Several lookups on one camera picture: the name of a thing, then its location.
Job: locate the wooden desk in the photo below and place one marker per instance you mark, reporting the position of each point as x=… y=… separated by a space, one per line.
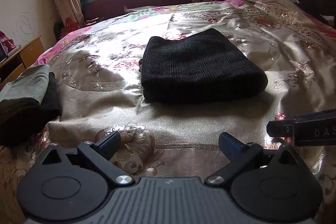
x=20 y=60

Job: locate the folded grey-green garment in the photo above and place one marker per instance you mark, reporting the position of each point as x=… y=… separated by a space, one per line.
x=31 y=84

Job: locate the folded black garment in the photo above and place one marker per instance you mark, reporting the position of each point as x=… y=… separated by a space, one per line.
x=23 y=119

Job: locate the floral satin bedspread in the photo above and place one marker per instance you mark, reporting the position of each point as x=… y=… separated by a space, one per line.
x=99 y=85

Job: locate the pink bag on desk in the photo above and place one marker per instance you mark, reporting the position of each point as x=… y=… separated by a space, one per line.
x=8 y=44

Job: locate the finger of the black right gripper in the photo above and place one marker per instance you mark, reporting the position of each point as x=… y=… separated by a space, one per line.
x=313 y=129

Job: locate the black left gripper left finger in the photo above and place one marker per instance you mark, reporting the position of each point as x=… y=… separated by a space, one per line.
x=71 y=184

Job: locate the dark monitor on desk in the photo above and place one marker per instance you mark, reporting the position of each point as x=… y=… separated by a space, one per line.
x=3 y=53

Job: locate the red shopping bag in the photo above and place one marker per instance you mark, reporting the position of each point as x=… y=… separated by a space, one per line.
x=70 y=26

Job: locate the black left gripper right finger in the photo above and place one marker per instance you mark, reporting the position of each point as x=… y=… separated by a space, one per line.
x=273 y=185

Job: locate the dark grey checked pants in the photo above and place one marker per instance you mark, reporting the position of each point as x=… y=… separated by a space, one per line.
x=202 y=68

